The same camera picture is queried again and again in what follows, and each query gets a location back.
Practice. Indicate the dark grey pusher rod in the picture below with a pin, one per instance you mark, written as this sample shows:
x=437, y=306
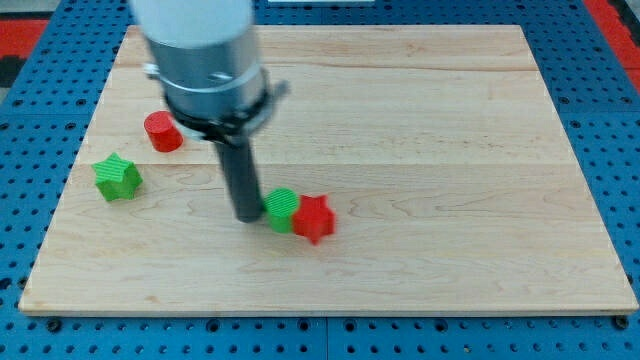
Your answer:
x=239, y=170

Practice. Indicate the green cylinder block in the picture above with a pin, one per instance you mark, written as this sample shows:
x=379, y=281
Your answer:
x=280, y=205

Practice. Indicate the red star block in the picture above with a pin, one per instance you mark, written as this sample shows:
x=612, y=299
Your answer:
x=314, y=219

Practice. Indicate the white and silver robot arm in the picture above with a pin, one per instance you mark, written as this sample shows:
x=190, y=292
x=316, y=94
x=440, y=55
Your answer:
x=206, y=58

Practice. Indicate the green star block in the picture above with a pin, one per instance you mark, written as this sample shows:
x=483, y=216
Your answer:
x=116, y=178

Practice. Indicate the red cylinder block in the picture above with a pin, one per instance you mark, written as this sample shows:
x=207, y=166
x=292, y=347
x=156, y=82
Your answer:
x=161, y=131

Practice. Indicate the light wooden board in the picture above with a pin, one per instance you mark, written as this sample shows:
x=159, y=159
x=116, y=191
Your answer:
x=454, y=185

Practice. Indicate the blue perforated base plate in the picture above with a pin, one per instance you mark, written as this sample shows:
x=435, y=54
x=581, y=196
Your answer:
x=47, y=111

